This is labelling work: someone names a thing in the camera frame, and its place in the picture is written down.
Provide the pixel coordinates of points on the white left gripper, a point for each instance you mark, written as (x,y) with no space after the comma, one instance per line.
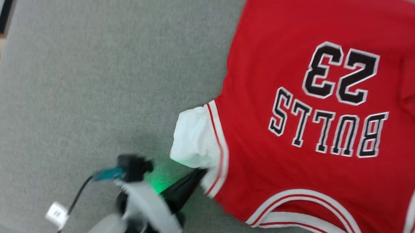
(148,212)

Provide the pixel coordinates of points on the red and white basketball jersey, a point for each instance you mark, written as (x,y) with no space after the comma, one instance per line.
(301,143)

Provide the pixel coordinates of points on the black baseboard strip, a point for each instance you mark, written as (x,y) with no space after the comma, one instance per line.
(4,15)

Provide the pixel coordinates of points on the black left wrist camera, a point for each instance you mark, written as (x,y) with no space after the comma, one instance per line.
(133,166)

